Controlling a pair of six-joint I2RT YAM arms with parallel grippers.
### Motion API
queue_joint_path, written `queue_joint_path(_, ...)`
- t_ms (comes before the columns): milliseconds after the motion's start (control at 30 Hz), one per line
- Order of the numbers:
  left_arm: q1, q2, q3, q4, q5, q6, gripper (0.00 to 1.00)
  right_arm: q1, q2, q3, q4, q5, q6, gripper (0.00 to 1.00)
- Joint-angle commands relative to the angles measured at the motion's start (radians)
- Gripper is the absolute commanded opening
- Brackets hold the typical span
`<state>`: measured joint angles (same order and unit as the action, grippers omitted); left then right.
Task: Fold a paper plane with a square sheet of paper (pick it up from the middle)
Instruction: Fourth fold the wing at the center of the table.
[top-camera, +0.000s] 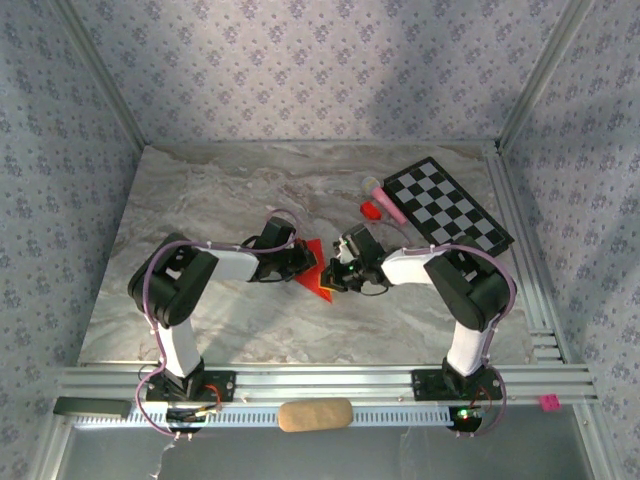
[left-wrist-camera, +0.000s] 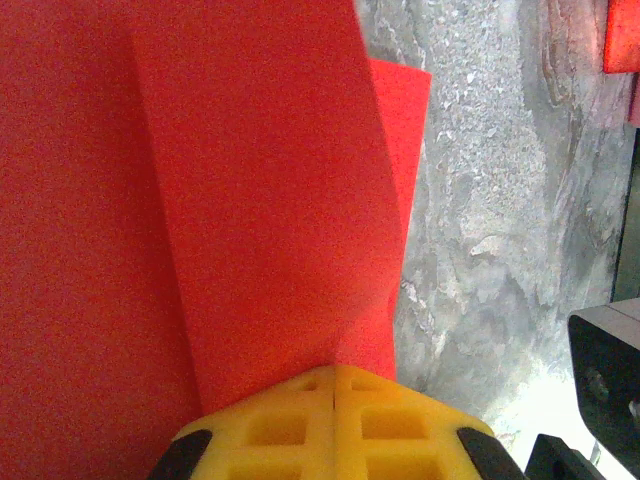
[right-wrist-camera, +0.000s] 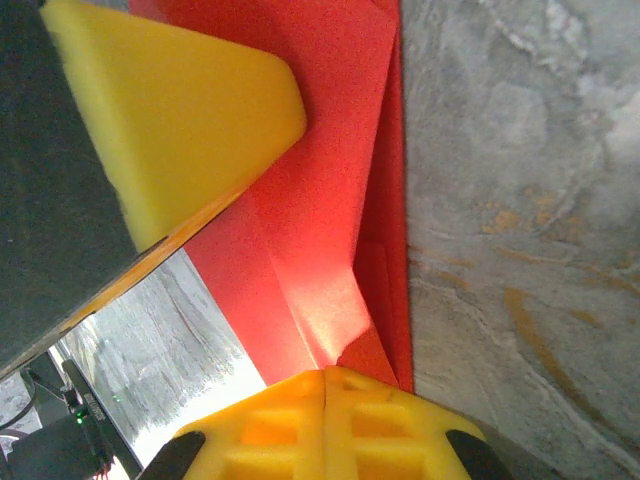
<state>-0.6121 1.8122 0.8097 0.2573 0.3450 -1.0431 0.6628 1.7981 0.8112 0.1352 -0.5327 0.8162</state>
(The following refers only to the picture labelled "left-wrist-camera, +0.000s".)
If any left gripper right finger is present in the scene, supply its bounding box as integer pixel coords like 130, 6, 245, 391
333, 365, 526, 480

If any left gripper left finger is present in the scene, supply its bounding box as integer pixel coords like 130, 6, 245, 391
149, 365, 335, 480

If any red cloth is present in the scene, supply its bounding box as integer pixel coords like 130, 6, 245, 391
0, 0, 433, 480

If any small red block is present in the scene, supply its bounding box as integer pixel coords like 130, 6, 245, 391
602, 0, 640, 76

